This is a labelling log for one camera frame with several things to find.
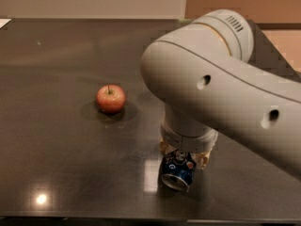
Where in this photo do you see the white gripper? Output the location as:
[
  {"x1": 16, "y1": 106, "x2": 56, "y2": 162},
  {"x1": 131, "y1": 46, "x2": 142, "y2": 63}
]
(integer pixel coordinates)
[{"x1": 159, "y1": 105, "x2": 218, "y2": 170}]

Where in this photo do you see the blue pepsi can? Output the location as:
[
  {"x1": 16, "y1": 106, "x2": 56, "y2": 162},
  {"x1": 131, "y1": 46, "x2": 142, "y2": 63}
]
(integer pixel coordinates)
[{"x1": 160, "y1": 150, "x2": 197, "y2": 191}]

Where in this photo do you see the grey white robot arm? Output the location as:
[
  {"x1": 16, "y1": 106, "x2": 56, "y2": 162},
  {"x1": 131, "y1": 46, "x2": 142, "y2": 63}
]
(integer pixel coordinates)
[{"x1": 140, "y1": 9, "x2": 301, "y2": 177}]

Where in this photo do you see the red apple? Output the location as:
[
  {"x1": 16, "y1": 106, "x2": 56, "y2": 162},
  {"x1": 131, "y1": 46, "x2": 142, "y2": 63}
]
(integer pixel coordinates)
[{"x1": 96, "y1": 85, "x2": 126, "y2": 114}]

